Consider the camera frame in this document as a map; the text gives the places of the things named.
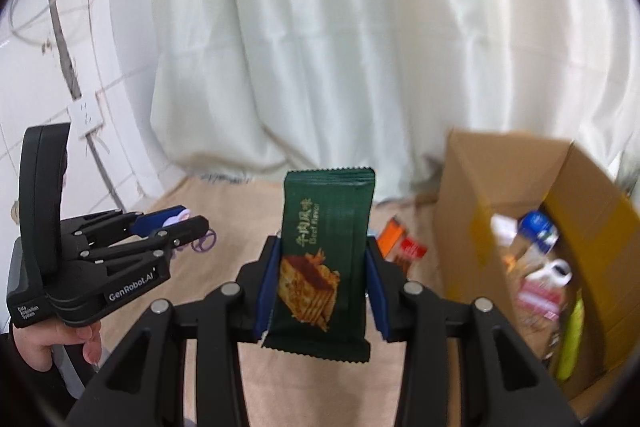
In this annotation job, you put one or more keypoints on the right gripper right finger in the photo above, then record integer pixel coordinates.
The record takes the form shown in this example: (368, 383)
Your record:
(430, 346)

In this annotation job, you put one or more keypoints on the green cracker packet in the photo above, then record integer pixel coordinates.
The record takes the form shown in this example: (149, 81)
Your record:
(320, 308)

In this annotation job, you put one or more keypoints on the cardboard box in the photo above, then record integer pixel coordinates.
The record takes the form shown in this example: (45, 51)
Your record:
(512, 174)

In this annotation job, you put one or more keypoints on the clear candy packet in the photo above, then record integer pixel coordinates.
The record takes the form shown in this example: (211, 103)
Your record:
(538, 299)

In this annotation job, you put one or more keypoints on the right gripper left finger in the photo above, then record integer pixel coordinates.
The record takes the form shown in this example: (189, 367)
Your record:
(141, 383)

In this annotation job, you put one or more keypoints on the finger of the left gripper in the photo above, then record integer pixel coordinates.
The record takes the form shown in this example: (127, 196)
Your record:
(147, 223)
(164, 239)

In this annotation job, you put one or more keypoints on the wall power socket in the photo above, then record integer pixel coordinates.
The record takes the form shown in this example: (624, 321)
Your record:
(85, 115)

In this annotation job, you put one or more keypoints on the person's left hand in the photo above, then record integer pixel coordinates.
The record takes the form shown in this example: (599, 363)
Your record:
(35, 342)

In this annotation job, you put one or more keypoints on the yellow green snack packet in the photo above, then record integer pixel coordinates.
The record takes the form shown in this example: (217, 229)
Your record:
(571, 340)

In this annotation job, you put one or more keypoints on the white curtain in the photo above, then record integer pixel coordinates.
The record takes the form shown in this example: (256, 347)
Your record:
(252, 88)

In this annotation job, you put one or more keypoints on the purple keychain toy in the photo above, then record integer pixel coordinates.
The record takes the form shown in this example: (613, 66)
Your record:
(201, 245)

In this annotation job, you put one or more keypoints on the white charger block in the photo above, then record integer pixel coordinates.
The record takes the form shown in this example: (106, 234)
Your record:
(504, 228)

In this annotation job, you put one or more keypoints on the blue tape dispenser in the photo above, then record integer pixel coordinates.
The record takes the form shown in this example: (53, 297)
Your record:
(539, 230)

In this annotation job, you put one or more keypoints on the white plastic clip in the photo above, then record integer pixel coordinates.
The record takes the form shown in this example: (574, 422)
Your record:
(554, 273)

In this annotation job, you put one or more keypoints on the orange snack bar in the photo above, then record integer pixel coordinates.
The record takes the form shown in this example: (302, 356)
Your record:
(390, 236)

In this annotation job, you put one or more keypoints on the red sausage snack pack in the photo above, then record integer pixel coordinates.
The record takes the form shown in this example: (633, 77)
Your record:
(407, 252)

